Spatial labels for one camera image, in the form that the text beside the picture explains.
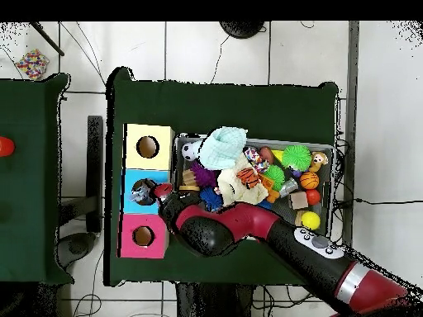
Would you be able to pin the black upright panel stand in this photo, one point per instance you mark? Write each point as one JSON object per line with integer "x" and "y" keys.
{"x": 95, "y": 172}

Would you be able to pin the large yellow ball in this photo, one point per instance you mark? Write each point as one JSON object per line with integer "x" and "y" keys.
{"x": 310, "y": 220}

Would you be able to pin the cream yellow waffle cloth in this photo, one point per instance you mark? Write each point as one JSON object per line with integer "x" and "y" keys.
{"x": 238, "y": 191}

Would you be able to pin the black round floor base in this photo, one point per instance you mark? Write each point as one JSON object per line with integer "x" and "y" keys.
{"x": 241, "y": 28}

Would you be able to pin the dark green side table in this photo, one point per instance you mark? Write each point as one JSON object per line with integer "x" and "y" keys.
{"x": 33, "y": 198}

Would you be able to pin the light wooden cube block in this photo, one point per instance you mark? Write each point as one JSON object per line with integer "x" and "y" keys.
{"x": 299, "y": 200}

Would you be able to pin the orange mini basketball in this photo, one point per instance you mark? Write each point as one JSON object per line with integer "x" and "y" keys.
{"x": 308, "y": 180}

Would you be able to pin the dark green table cloth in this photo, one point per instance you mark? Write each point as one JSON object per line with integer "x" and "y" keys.
{"x": 225, "y": 105}

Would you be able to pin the red ball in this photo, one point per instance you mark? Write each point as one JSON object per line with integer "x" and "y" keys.
{"x": 313, "y": 196}

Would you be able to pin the mint green waffle cloth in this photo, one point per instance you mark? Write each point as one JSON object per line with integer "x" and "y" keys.
{"x": 223, "y": 146}

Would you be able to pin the orange striped tiger plush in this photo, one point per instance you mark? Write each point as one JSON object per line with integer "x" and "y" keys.
{"x": 248, "y": 176}

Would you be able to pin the shallow clear mesh bin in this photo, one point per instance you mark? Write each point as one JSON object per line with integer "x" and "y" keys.
{"x": 317, "y": 231}

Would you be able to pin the multicoloured speckled toy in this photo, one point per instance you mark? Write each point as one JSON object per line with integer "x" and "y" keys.
{"x": 32, "y": 64}

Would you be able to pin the red round disc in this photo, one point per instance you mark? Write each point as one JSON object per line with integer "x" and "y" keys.
{"x": 5, "y": 146}

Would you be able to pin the clear plastic wrapper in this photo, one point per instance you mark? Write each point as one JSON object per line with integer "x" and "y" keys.
{"x": 141, "y": 193}

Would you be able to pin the wooden box with three holes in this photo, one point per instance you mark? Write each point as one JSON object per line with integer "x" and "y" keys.
{"x": 129, "y": 231}

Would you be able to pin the green spiky rubber ball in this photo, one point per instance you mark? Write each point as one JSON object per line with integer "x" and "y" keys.
{"x": 296, "y": 157}

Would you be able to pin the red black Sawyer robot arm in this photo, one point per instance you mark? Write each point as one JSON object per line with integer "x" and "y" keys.
{"x": 277, "y": 238}

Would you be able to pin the small soccer ball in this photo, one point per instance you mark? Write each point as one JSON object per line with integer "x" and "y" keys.
{"x": 188, "y": 150}

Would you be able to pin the blue spiky ball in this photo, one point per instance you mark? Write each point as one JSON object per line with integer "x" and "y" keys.
{"x": 211, "y": 198}

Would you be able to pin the purple spiky ball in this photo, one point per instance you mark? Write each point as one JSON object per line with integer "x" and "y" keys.
{"x": 203, "y": 175}

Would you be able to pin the small green spiky ball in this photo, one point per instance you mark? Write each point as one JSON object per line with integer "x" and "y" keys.
{"x": 274, "y": 175}

